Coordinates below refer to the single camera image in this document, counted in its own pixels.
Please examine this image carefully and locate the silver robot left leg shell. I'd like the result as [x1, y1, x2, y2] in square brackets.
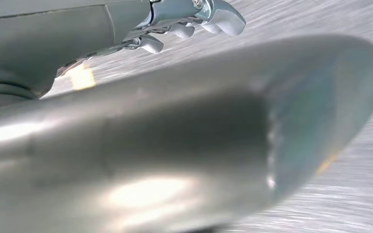
[0, 34, 373, 233]

